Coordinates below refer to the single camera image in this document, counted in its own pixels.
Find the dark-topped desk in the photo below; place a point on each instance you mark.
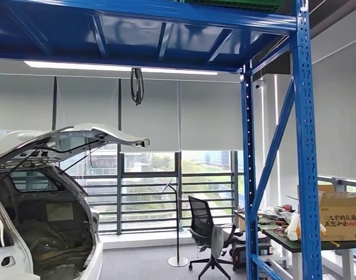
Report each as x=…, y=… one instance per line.
x=286, y=244

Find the white car body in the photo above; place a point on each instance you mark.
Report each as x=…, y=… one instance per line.
x=93, y=135

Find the black floor stand white base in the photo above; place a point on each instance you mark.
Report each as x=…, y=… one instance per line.
x=178, y=262

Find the grey roller blind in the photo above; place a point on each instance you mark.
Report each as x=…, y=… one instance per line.
x=341, y=116
x=151, y=116
x=85, y=100
x=20, y=100
x=210, y=116

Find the grey window railing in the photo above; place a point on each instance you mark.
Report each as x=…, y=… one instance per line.
x=207, y=175

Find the white yellow plastic bag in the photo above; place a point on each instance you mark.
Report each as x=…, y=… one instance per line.
x=293, y=228

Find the blue steel shelf rack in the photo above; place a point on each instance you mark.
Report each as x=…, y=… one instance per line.
x=137, y=11

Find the black equipment case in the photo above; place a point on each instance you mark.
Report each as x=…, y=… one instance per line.
x=239, y=257

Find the white security camera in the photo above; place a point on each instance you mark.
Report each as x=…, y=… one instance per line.
x=259, y=84

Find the printed cardboard box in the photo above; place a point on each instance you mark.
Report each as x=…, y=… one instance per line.
x=341, y=220

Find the black mesh office chair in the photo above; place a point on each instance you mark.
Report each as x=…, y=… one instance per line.
x=199, y=220

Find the grey cloth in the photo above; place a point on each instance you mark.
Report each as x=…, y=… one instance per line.
x=217, y=241

